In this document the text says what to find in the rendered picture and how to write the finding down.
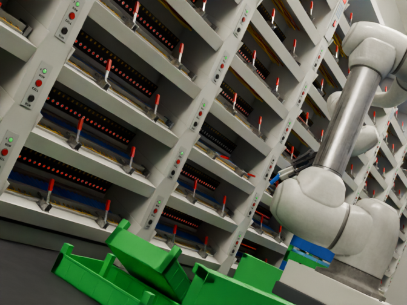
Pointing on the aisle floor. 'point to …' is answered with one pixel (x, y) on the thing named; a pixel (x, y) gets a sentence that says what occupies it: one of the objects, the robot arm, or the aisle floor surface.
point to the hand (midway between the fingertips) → (286, 173)
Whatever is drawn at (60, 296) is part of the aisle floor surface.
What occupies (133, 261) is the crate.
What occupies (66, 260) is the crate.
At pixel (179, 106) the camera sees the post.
